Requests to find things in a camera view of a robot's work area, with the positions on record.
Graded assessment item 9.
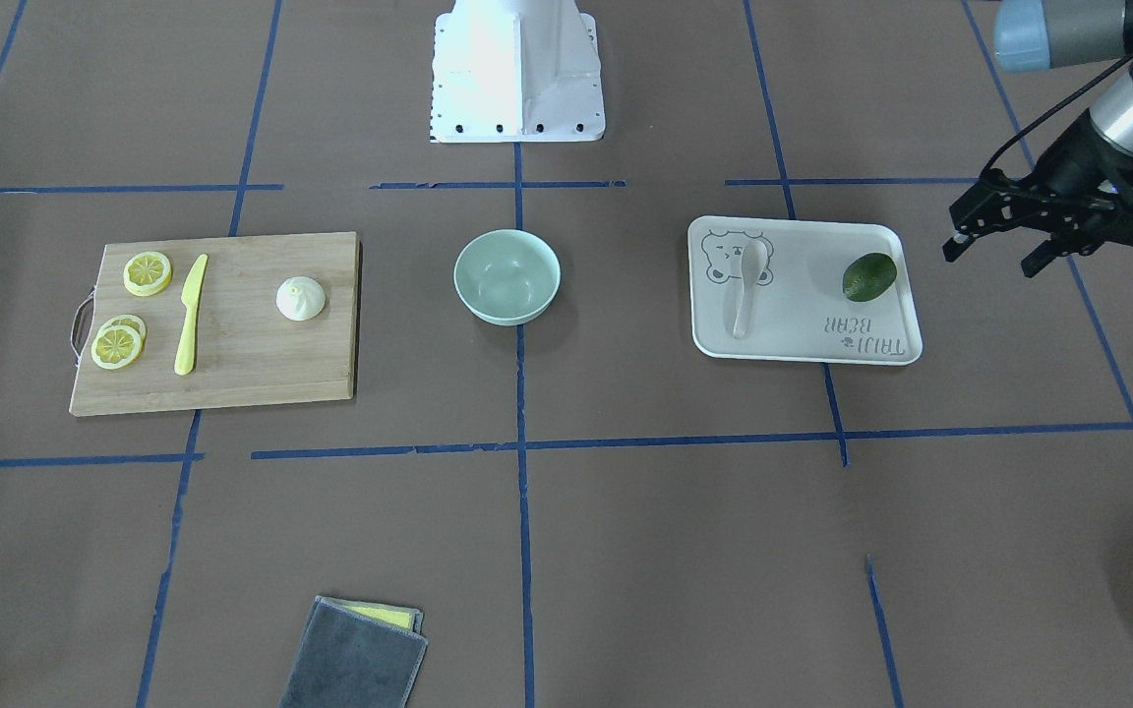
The white plastic spoon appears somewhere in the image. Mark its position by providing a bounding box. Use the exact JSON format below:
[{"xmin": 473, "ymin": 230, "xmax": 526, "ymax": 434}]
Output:
[{"xmin": 732, "ymin": 239, "xmax": 768, "ymax": 339}]

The lemon slice upper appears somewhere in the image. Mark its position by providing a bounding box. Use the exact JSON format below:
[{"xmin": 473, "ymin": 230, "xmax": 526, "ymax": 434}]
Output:
[{"xmin": 122, "ymin": 251, "xmax": 174, "ymax": 297}]

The yellow sponge cloth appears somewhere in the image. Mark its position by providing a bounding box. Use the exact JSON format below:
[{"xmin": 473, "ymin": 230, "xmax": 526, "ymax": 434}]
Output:
[{"xmin": 349, "ymin": 602, "xmax": 421, "ymax": 633}]

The light green bowl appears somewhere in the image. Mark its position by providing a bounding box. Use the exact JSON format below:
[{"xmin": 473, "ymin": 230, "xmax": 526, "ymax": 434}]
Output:
[{"xmin": 452, "ymin": 229, "xmax": 563, "ymax": 326}]

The yellow plastic knife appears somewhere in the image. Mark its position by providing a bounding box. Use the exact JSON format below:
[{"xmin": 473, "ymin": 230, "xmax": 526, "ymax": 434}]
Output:
[{"xmin": 172, "ymin": 254, "xmax": 208, "ymax": 376}]

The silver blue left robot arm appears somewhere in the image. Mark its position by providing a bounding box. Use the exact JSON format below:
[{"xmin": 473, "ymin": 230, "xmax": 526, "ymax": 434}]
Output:
[{"xmin": 942, "ymin": 1, "xmax": 1133, "ymax": 278}]

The green avocado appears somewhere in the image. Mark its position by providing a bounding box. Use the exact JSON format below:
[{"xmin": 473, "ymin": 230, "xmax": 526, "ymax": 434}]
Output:
[{"xmin": 841, "ymin": 251, "xmax": 898, "ymax": 302}]

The white bear tray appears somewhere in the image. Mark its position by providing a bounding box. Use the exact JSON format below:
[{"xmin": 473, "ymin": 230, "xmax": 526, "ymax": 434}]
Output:
[{"xmin": 685, "ymin": 215, "xmax": 925, "ymax": 366}]

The white steamed bun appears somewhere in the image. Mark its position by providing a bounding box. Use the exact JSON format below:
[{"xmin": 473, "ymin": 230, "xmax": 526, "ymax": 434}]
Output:
[{"xmin": 274, "ymin": 276, "xmax": 327, "ymax": 322}]

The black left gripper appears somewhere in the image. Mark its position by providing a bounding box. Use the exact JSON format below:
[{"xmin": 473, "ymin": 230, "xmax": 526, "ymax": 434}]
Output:
[{"xmin": 942, "ymin": 116, "xmax": 1133, "ymax": 278}]

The bamboo cutting board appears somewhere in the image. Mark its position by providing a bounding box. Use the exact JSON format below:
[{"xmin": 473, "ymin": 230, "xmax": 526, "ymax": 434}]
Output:
[{"xmin": 69, "ymin": 232, "xmax": 361, "ymax": 417}]

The lemon slice lower back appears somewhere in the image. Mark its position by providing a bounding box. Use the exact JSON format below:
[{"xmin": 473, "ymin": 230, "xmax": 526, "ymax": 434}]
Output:
[{"xmin": 97, "ymin": 314, "xmax": 148, "ymax": 339}]

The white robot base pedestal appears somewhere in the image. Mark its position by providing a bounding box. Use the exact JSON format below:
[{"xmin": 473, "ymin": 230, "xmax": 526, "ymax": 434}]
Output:
[{"xmin": 429, "ymin": 1, "xmax": 607, "ymax": 145}]

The grey folded cloth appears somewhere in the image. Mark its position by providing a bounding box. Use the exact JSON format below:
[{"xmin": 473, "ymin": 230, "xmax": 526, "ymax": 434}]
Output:
[{"xmin": 279, "ymin": 595, "xmax": 429, "ymax": 707}]

